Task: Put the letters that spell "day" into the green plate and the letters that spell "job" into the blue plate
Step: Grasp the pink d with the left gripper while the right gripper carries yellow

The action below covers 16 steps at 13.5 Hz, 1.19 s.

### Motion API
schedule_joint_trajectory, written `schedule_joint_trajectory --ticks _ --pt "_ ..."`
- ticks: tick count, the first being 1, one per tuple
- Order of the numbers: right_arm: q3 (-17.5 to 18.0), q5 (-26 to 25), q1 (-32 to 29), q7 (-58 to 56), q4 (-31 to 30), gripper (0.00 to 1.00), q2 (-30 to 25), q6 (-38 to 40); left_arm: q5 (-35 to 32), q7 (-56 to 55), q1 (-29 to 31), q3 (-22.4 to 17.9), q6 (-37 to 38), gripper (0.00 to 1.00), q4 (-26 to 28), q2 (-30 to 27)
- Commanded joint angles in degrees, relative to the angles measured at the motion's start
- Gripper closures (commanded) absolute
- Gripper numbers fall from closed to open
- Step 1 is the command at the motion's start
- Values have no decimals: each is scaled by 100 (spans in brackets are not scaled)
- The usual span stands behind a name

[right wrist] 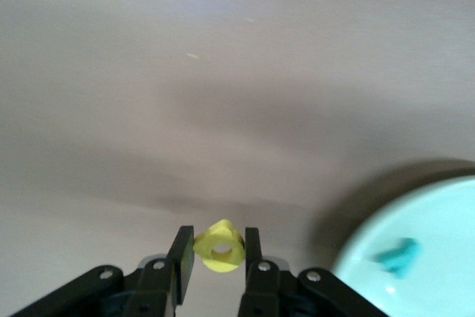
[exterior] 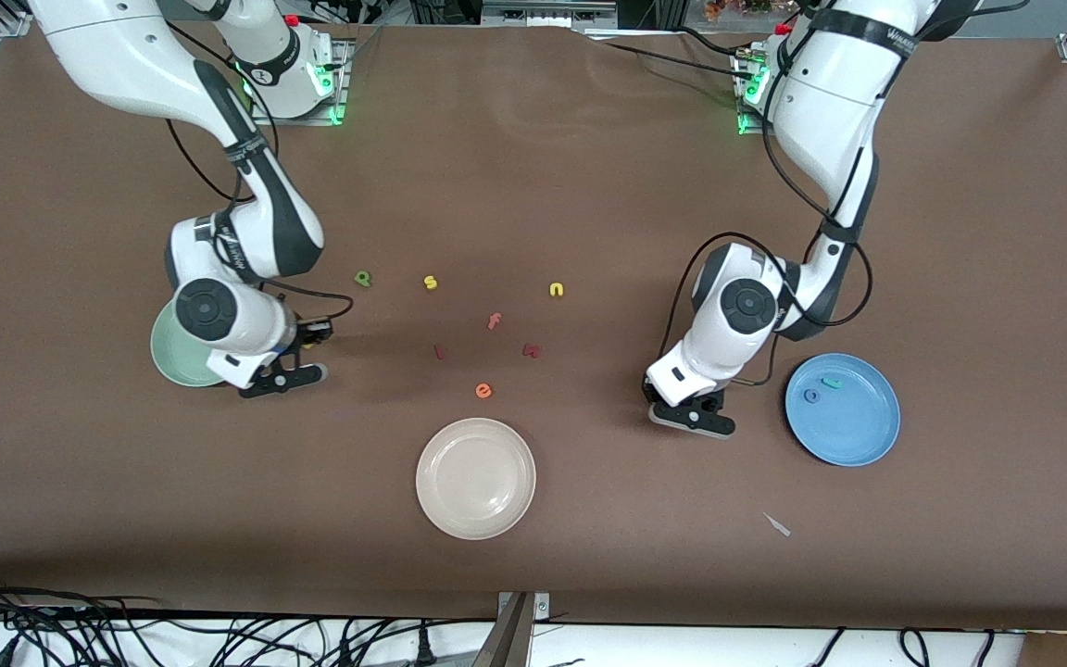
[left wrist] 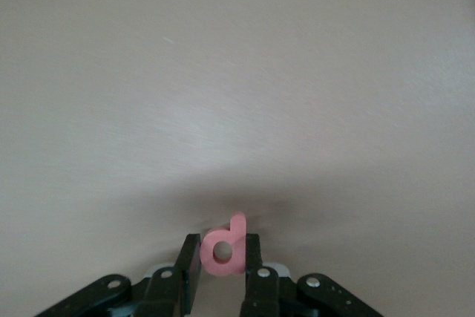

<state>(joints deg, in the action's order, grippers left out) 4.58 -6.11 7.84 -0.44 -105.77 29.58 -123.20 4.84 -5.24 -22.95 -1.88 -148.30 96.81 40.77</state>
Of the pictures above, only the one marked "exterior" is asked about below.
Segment green plate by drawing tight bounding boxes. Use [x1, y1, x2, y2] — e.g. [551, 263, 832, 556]
[151, 298, 231, 388]

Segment beige plate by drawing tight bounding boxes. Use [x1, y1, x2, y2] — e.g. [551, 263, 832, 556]
[415, 418, 537, 541]

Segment blue plate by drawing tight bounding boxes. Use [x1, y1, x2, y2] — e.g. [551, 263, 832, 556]
[784, 353, 902, 467]

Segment orange decorative objects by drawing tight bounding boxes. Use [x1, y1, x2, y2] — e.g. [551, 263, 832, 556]
[705, 0, 798, 21]

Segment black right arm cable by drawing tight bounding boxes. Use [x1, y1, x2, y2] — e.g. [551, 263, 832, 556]
[166, 37, 354, 325]

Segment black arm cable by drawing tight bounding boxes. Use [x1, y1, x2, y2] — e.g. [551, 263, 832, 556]
[668, 56, 873, 385]
[166, 37, 354, 325]

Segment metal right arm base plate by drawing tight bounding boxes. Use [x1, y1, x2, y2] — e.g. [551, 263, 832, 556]
[251, 39, 350, 127]

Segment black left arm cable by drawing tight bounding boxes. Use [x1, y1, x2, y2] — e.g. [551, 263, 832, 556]
[668, 56, 873, 385]

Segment metal table edge bracket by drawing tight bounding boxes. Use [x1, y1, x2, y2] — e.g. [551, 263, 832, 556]
[472, 591, 552, 667]

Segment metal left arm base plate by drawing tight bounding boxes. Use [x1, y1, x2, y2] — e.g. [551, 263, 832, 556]
[733, 44, 780, 138]

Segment black table cable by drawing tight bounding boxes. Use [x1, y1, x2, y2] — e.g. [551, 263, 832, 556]
[677, 26, 755, 60]
[600, 40, 749, 73]

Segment black floor cable bundle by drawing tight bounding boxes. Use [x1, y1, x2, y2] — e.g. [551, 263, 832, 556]
[0, 570, 497, 667]

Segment silver aluminium frame beam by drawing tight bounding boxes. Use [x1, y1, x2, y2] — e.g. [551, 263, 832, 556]
[481, 0, 619, 29]

